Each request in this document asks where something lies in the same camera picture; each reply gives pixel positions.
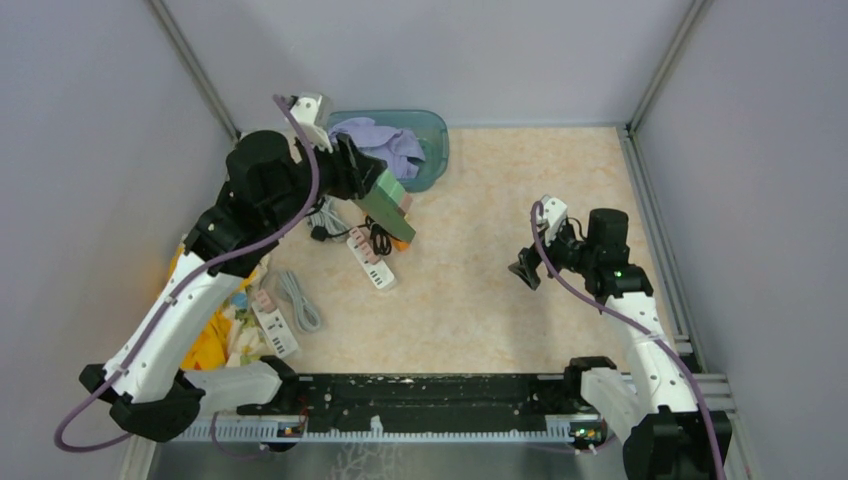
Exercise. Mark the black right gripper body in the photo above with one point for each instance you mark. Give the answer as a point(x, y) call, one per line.
point(565, 251)

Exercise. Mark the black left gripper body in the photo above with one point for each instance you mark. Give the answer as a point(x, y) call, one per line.
point(335, 179)

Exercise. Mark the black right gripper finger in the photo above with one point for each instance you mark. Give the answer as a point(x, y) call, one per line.
point(517, 267)
point(527, 267)

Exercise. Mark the green power strip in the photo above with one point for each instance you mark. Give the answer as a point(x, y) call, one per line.
point(383, 193)

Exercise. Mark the pink usb plug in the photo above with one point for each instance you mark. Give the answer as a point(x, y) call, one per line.
point(405, 204)
point(357, 235)

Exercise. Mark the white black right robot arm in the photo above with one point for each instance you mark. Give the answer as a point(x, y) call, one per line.
point(660, 415)

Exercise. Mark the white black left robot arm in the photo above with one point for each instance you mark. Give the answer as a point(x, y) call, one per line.
point(272, 183)

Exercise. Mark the pink usb plug on white strip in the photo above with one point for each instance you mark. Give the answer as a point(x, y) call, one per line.
point(357, 235)

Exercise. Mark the purple cloth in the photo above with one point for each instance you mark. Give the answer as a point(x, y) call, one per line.
point(396, 146)

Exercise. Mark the orange power strip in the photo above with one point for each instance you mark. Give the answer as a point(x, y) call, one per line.
point(400, 245)

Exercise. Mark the teal plastic basin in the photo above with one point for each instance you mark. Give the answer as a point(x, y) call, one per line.
point(429, 128)

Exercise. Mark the white power strip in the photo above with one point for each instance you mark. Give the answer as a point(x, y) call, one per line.
point(375, 268)
point(277, 332)

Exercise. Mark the yellow patterned cloth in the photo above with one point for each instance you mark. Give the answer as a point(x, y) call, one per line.
point(214, 347)

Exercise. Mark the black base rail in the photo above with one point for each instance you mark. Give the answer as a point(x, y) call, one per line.
point(452, 407)

